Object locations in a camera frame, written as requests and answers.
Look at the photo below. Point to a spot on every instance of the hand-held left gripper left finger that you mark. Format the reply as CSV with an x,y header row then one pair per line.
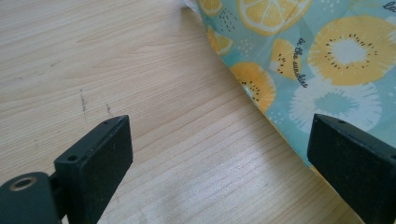
x,y
99,168

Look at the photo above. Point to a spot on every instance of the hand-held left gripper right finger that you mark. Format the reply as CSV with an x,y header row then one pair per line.
x,y
351,161

